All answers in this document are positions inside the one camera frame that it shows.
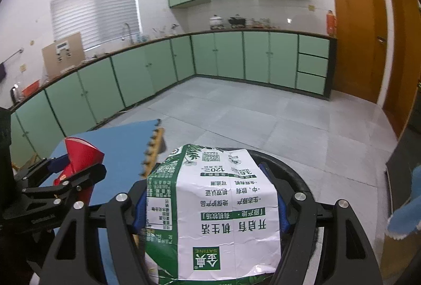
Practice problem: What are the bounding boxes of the green and white milk carton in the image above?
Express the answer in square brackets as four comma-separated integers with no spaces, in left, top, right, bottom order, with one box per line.
[145,144,283,285]

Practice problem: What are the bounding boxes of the cardboard box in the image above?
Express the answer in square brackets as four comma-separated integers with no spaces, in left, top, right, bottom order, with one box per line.
[42,32,85,75]

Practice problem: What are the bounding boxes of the metal towel rail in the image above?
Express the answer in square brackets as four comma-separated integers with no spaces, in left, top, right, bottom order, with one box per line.
[0,48,24,65]

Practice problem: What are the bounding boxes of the black wok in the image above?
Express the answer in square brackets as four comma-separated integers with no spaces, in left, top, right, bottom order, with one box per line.
[228,15,247,28]

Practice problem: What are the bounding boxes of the light blue cloth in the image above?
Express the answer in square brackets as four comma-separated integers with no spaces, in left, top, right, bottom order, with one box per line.
[386,165,421,239]

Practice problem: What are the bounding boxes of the blue scalloped table mat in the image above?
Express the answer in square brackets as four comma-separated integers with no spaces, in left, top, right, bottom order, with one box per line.
[28,119,165,285]

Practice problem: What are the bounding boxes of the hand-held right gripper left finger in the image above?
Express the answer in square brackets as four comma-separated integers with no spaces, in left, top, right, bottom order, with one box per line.
[43,180,155,285]

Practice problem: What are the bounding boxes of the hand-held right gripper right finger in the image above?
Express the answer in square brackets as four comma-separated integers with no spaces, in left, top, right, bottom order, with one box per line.
[258,163,384,285]

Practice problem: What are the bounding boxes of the wooden table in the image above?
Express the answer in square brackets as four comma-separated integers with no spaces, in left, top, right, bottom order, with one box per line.
[141,127,167,178]

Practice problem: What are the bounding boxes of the red thermos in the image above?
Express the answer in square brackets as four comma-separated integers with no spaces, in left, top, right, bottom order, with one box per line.
[325,9,337,36]

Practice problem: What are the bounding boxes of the red basin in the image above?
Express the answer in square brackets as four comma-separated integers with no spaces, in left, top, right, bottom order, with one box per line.
[22,83,41,96]

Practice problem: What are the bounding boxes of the metal faucet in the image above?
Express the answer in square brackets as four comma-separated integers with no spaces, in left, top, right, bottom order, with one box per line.
[122,23,134,45]

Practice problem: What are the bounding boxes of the bin with black bag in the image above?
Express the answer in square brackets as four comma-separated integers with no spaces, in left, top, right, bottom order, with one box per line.
[227,148,324,256]

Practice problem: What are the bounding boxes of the wooden door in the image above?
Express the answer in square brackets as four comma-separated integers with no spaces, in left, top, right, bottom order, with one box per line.
[327,0,389,104]
[382,0,421,139]

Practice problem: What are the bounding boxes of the dark cabinet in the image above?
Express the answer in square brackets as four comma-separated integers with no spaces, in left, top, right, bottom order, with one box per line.
[385,127,421,210]

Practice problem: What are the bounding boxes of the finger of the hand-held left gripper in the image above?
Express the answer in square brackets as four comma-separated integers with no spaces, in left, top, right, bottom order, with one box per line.
[23,163,107,207]
[20,155,71,188]

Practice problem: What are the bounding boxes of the white window blind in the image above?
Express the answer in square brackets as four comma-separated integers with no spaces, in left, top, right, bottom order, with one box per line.
[50,0,143,50]

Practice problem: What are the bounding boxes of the green lower cabinets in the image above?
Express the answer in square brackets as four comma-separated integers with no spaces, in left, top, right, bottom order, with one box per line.
[8,31,339,170]

